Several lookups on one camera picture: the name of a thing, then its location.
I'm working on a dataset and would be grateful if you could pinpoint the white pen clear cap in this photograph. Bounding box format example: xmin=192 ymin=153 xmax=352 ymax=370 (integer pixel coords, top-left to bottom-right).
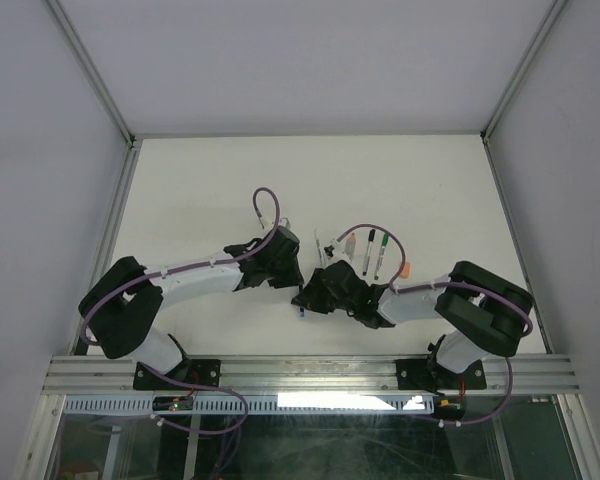
xmin=313 ymin=229 xmax=327 ymax=268

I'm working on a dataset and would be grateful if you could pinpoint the white marker green end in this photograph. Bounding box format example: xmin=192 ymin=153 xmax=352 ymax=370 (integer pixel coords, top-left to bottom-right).
xmin=362 ymin=228 xmax=376 ymax=277

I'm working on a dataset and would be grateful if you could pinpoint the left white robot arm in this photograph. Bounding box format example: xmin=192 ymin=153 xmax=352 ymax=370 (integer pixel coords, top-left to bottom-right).
xmin=78 ymin=226 xmax=303 ymax=389

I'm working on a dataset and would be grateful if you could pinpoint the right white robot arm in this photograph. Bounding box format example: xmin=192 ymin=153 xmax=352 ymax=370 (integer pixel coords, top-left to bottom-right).
xmin=291 ymin=260 xmax=533 ymax=387

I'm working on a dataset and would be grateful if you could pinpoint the orange pen cap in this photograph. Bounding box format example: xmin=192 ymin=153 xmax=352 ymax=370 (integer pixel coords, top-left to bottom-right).
xmin=400 ymin=262 xmax=411 ymax=279

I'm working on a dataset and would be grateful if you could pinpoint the orange tip clear marker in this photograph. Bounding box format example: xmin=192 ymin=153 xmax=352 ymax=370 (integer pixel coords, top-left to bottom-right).
xmin=345 ymin=233 xmax=357 ymax=260

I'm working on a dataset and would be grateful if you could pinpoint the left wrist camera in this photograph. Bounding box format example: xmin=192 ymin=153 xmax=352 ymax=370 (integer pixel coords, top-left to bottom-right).
xmin=259 ymin=216 xmax=291 ymax=231

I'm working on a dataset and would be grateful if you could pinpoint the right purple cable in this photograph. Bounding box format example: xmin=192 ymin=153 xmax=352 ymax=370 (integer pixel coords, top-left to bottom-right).
xmin=335 ymin=222 xmax=535 ymax=427

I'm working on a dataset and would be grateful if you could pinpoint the purple cable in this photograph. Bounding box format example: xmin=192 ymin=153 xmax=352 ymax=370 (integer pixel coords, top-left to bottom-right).
xmin=79 ymin=186 xmax=282 ymax=436
xmin=335 ymin=222 xmax=535 ymax=427

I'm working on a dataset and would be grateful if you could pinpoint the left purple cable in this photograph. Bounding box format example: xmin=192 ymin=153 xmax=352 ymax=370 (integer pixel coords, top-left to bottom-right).
xmin=79 ymin=186 xmax=282 ymax=436

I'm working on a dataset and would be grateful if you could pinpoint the slotted cable duct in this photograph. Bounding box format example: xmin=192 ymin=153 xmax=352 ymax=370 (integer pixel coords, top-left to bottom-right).
xmin=64 ymin=392 xmax=434 ymax=416

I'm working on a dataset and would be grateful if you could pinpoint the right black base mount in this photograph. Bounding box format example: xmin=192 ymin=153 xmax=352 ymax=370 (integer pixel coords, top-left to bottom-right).
xmin=395 ymin=358 xmax=487 ymax=393

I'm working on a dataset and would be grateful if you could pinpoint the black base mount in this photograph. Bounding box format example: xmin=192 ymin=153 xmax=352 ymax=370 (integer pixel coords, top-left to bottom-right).
xmin=133 ymin=358 xmax=221 ymax=391
xmin=395 ymin=358 xmax=487 ymax=393

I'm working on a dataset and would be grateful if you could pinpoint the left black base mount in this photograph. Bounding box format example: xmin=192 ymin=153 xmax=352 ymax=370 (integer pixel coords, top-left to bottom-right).
xmin=133 ymin=358 xmax=221 ymax=391

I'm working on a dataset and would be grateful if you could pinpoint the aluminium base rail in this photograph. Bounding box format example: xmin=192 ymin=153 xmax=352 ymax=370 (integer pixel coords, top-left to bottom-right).
xmin=42 ymin=354 xmax=581 ymax=396

